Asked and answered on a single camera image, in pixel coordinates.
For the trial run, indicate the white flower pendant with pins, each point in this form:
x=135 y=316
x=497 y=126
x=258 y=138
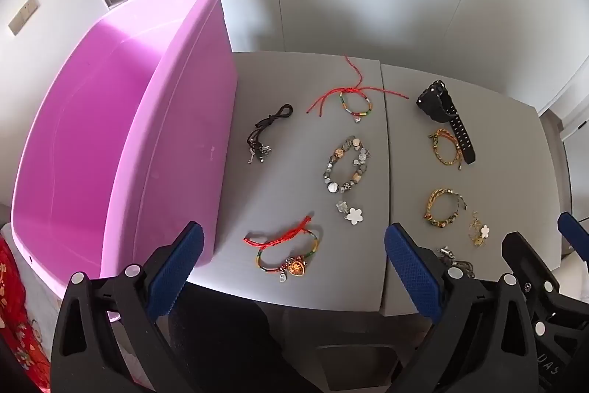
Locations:
x=354 y=215

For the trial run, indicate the beige wall switch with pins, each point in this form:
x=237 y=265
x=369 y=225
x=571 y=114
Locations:
x=23 y=15

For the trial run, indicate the pink plastic tub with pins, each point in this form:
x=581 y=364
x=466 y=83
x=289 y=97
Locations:
x=115 y=121

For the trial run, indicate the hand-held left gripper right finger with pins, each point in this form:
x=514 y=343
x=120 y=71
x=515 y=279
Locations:
x=412 y=273

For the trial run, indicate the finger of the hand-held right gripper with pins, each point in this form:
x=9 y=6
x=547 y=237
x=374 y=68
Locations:
x=573 y=232
x=522 y=252

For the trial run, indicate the grey stool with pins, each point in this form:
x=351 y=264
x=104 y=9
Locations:
x=349 y=356

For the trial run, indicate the red floral blanket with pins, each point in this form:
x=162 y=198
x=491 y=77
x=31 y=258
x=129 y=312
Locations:
x=18 y=305

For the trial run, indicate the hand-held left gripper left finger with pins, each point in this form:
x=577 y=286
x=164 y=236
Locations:
x=177 y=268

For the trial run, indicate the black wrist watch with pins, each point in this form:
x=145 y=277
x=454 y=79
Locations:
x=435 y=105

